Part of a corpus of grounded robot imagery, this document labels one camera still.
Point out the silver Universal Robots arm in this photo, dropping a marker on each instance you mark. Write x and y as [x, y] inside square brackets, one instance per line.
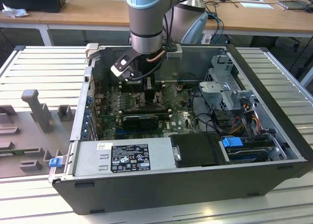
[146, 18]

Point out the CPU socket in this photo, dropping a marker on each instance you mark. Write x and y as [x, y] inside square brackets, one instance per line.
[139, 103]

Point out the black RAM slot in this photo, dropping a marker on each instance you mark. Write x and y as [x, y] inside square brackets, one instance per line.
[137, 109]
[163, 115]

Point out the round coin battery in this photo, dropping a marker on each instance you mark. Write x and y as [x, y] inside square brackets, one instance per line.
[180, 87]

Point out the black graphics card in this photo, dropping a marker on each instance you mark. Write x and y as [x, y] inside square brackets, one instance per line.
[139, 123]

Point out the green motherboard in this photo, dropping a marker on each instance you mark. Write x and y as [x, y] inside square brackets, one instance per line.
[178, 121]

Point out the grey metal drive cage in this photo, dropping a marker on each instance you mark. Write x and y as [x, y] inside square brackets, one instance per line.
[220, 92]

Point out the black plastic shroud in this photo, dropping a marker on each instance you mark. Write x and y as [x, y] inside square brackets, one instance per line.
[198, 148]

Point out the wooden desk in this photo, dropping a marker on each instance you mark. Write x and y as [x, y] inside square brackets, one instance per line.
[97, 8]

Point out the silver power supply unit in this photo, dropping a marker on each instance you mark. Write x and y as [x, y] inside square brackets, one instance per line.
[90, 160]

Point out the blue disk carrier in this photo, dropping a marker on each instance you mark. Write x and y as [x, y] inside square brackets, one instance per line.
[231, 142]

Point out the black open PC case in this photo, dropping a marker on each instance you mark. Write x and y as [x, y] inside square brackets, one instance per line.
[146, 192]

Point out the hard disk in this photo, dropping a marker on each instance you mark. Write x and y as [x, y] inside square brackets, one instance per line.
[247, 156]

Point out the blue case latch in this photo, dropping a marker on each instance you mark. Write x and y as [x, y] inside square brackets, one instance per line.
[55, 162]

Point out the grey parts rack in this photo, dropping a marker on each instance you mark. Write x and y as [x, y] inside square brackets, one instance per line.
[24, 141]

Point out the white paper sheet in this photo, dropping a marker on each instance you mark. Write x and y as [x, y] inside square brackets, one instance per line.
[258, 5]

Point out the green RAM stick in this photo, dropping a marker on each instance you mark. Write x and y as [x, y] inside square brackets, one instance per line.
[14, 152]

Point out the crumpled white paper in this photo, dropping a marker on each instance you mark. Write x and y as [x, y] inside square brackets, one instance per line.
[15, 11]

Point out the grey tablet device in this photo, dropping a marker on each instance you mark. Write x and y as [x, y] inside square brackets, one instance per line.
[292, 4]

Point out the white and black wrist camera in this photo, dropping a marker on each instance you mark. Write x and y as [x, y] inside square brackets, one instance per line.
[121, 66]

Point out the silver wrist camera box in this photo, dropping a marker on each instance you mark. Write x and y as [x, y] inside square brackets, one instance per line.
[174, 52]

